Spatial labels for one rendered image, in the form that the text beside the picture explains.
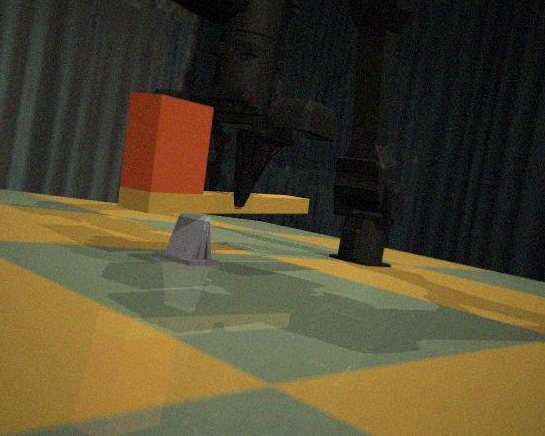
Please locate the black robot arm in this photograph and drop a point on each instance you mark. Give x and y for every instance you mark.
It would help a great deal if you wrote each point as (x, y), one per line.
(366, 177)

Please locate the orange block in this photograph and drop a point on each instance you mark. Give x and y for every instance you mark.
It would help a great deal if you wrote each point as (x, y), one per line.
(165, 160)

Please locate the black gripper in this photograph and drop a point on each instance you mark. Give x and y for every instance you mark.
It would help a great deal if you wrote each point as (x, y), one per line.
(241, 94)

